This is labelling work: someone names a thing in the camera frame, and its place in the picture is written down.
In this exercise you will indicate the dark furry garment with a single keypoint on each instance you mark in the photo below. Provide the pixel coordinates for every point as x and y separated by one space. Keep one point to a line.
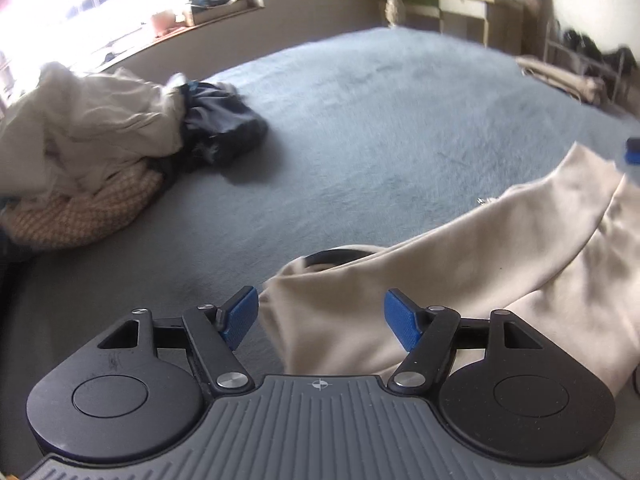
217 127

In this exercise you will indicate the folded beige garment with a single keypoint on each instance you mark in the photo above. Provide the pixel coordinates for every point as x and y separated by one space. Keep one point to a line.
583 89

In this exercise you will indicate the cream bed post knob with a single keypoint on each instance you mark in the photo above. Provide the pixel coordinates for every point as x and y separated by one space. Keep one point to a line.
395 13

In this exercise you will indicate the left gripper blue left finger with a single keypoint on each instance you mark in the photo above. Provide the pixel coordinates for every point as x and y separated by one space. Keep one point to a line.
236 316

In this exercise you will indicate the metal storage shelf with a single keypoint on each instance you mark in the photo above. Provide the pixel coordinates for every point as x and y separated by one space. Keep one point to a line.
579 54

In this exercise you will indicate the checked pink cloth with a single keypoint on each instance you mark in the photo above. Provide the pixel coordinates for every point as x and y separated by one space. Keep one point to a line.
62 222

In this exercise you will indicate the long cardboard box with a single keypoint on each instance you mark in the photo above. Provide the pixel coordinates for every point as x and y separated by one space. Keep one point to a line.
535 17

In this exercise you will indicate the cream side desk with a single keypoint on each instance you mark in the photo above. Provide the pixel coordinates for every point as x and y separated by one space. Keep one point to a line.
496 24

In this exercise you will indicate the grey-blue bed blanket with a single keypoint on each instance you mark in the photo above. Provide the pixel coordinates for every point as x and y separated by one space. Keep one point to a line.
373 137

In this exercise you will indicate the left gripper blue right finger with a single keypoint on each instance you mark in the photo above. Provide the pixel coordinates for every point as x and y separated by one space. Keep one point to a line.
404 317

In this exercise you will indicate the pale beige crumpled garment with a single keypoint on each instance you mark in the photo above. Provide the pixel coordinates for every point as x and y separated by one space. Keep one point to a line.
71 133

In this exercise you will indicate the beige zip hoodie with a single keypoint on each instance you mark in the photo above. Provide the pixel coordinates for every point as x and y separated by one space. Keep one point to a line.
561 252

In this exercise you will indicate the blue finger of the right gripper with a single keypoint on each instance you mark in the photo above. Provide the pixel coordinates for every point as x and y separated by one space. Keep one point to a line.
632 154

